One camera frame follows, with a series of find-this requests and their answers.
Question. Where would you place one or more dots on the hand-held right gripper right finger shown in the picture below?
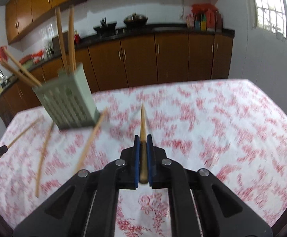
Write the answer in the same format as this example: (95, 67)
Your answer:
(151, 163)

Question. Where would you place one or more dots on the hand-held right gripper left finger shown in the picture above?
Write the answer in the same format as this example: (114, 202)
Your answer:
(136, 163)

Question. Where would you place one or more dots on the wooden chopstick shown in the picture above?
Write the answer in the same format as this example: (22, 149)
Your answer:
(72, 39)
(61, 39)
(42, 160)
(19, 74)
(22, 67)
(22, 133)
(91, 140)
(143, 128)

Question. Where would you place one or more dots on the green perforated utensil holder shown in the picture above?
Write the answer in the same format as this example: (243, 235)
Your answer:
(69, 103)

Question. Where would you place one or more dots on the red floral tablecloth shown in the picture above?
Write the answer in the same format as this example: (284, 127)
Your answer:
(207, 128)

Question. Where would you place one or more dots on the green plastic basin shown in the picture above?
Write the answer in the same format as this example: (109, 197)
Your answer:
(28, 66)

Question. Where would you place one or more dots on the red plastic basin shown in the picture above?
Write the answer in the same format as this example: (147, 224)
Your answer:
(25, 58)

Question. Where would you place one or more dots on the wooden base kitchen cabinets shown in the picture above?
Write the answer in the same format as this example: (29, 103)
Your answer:
(138, 61)

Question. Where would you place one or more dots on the hanging red plastic bag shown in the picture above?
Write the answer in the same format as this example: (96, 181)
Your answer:
(1, 53)

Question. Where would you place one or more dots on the red and white plastic bag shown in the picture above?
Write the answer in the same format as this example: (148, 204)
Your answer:
(39, 55)

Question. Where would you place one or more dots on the steel cup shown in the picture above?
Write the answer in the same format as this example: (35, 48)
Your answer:
(49, 49)

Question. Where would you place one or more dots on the gas stove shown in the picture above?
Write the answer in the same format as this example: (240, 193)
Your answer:
(128, 30)

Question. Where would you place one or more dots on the black kitchen countertop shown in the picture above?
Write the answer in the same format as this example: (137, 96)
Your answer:
(163, 29)

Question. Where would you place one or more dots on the red glass bottle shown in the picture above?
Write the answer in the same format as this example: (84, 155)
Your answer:
(77, 38)

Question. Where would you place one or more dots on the wok with lid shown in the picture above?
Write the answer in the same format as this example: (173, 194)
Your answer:
(135, 19)

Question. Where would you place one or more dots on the colourful seasoning box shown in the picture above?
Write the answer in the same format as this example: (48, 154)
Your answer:
(200, 25)

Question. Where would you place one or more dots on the pink label bottle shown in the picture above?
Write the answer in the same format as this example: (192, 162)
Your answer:
(190, 21)

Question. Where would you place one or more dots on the wooden upper kitchen cabinets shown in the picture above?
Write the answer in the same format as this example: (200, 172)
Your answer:
(35, 2)

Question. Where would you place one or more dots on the red bag over condiments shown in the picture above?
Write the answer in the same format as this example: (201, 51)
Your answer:
(204, 8)

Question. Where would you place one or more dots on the barred window with white frame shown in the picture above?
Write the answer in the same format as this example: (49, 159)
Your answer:
(271, 7)

